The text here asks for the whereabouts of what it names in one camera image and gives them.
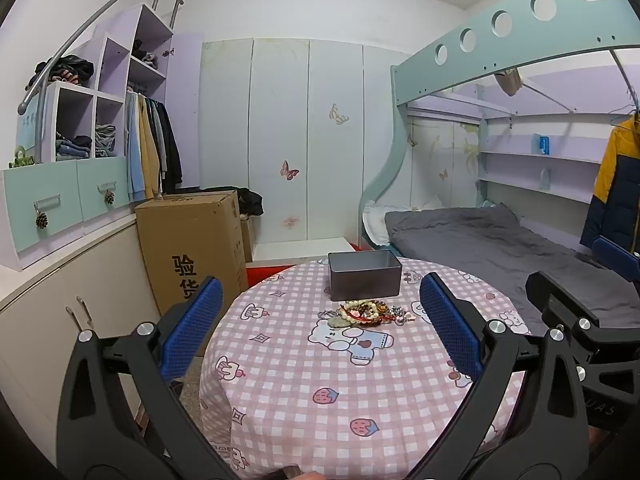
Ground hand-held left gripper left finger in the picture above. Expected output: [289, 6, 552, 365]
[56, 276, 236, 480]

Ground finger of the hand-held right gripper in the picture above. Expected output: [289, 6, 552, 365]
[526, 271, 640, 361]
[592, 237, 640, 281]

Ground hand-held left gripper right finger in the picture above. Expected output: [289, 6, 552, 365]
[419, 273, 591, 480]

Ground pile of bead bracelets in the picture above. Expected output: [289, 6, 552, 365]
[318, 298, 418, 331]

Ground grey metal tin box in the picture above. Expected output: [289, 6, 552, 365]
[327, 251, 404, 302]

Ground yellow and navy jacket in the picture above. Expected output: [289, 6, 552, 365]
[580, 112, 640, 256]

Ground grey blanket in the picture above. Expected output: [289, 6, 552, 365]
[384, 203, 640, 336]

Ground large cardboard box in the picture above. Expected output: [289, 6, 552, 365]
[135, 190, 249, 331]

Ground pink checked tablecloth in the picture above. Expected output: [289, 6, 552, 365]
[199, 257, 533, 480]

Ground small cardboard box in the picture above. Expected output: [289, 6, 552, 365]
[240, 215, 257, 263]

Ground white pillow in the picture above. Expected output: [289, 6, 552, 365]
[361, 199, 446, 246]

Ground white board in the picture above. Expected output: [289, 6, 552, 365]
[252, 236, 358, 266]

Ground black cloth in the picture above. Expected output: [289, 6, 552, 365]
[235, 187, 264, 218]

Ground cream floor cabinet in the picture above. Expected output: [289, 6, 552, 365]
[0, 200, 171, 431]

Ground small teal drawer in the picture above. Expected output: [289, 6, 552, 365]
[76, 156, 132, 222]

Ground row of hanging clothes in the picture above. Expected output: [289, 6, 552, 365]
[124, 89, 184, 202]

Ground brown bag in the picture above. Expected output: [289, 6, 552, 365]
[494, 67, 525, 97]

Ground large teal drawer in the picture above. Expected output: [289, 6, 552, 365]
[0, 160, 83, 258]

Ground folded grey clothes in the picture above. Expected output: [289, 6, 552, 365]
[94, 124, 117, 158]

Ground folded dark clothes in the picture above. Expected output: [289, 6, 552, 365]
[55, 132, 93, 162]

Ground white wardrobe with butterfly stickers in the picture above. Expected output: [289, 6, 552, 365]
[200, 37, 411, 261]

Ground purple stepped shelf cabinet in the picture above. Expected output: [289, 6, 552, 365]
[17, 5, 203, 196]

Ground heap of dark clothes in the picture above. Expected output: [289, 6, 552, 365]
[27, 55, 96, 91]

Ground grey metal handrail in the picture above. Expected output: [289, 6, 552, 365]
[17, 0, 183, 115]

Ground purple wall shelves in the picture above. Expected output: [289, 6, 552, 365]
[477, 80, 606, 206]

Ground teal bunk bed frame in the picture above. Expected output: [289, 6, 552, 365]
[357, 0, 640, 261]

